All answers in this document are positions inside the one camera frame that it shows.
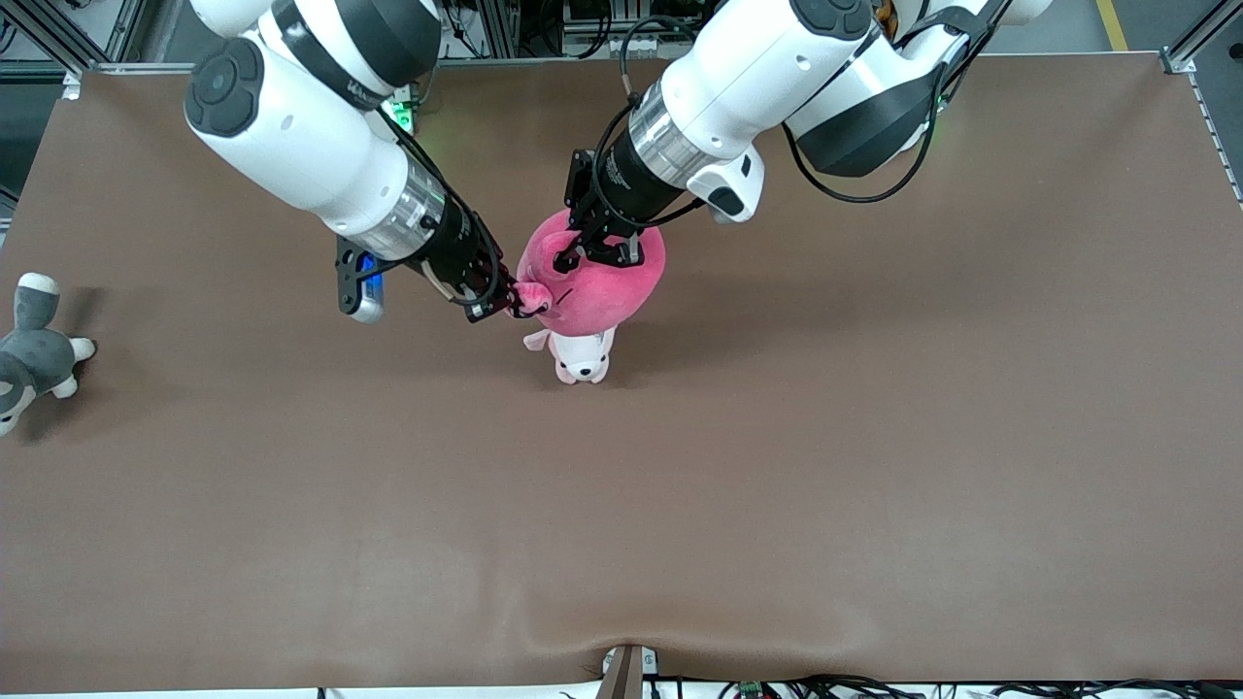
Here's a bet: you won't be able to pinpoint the pink round plush toy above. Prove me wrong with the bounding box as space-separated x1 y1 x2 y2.
515 209 668 338

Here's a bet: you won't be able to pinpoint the white pink plush dog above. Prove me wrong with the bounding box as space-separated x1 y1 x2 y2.
524 327 618 385

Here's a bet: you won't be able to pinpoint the brown table mat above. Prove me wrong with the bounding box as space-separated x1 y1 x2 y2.
0 53 1243 692

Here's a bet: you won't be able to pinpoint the grey white husky plush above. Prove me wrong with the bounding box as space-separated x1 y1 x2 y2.
0 273 97 437

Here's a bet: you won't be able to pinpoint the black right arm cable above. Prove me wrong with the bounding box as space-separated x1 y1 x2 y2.
374 105 502 308

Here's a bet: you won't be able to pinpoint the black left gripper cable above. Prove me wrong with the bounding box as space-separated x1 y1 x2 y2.
590 14 707 236

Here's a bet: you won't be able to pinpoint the aluminium frame rails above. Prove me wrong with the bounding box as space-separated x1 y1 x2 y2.
0 0 195 81

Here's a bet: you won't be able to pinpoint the black cable bundle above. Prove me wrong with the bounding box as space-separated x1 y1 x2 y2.
717 674 1243 699

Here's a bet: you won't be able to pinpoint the aluminium frame post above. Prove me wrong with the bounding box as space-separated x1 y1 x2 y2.
1159 0 1243 75

